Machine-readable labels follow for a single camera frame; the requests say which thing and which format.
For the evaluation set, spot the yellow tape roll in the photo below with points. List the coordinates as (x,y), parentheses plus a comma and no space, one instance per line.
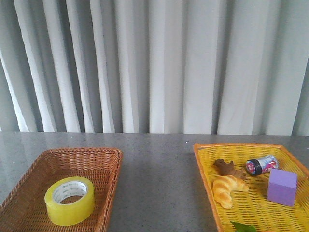
(70,201)

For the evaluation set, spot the white pleated curtain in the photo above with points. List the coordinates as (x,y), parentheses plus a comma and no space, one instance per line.
(226,67)

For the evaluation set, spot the brown toy dinosaur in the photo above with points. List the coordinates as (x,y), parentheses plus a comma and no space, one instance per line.
(229,169)

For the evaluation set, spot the toy croissant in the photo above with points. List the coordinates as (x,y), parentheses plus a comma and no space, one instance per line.
(223,186)

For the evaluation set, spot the small printed jar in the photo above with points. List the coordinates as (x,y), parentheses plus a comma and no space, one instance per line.
(261,165)

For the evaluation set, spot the yellow woven basket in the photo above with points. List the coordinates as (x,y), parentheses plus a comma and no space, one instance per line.
(253,208)

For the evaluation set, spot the orange toy carrot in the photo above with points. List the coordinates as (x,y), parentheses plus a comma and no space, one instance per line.
(239,227)

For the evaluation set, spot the purple foam cube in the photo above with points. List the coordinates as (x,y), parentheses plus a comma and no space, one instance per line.
(282,187)

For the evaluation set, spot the brown wicker basket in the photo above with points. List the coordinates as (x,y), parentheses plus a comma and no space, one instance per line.
(24,209)

